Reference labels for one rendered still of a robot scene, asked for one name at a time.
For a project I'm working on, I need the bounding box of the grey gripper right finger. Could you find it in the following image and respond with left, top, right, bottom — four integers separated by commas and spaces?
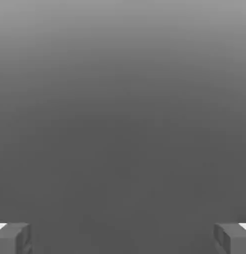
213, 222, 246, 254

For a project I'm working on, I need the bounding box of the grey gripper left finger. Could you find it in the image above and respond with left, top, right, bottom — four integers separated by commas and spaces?
0, 222, 33, 254

